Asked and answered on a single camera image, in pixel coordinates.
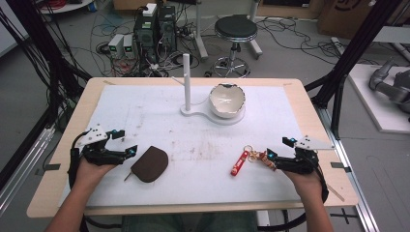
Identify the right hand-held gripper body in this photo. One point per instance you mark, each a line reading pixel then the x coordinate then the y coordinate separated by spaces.
pixel 301 162

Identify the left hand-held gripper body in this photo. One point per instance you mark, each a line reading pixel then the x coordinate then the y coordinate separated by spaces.
pixel 96 153

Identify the brown pouch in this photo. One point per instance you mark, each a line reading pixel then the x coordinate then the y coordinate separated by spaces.
pixel 151 165

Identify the person's right hand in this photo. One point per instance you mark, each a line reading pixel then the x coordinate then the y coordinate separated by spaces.
pixel 304 185

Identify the person's left hand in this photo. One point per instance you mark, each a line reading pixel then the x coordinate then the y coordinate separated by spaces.
pixel 92 175

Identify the black tape piece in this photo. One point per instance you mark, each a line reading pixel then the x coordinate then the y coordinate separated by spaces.
pixel 340 166
pixel 51 167

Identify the white bowl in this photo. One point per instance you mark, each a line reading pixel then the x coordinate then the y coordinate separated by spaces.
pixel 225 100

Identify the white table mat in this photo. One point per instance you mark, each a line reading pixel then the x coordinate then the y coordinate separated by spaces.
pixel 199 180

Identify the white stand with pole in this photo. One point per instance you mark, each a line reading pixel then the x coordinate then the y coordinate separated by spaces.
pixel 186 83

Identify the white floor board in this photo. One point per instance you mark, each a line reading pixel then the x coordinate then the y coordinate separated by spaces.
pixel 370 106

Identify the grey power supply unit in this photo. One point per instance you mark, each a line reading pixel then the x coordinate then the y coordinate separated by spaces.
pixel 116 44
pixel 128 43

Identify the person's legs in jeans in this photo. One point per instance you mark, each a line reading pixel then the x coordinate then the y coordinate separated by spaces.
pixel 190 222

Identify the black computer tower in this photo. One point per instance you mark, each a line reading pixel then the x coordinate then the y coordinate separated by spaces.
pixel 154 32

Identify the black round stool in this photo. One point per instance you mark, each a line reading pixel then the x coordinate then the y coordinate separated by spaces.
pixel 236 29

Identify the brown cardboard box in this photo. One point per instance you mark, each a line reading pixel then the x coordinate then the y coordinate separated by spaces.
pixel 346 16

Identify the aluminium rail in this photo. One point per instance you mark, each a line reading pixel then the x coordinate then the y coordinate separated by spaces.
pixel 349 180
pixel 22 174

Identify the black metal frame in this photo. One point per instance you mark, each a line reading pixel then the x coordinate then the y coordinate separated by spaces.
pixel 351 54
pixel 48 64

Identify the white desk leg frame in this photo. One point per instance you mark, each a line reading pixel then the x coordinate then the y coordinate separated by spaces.
pixel 201 38

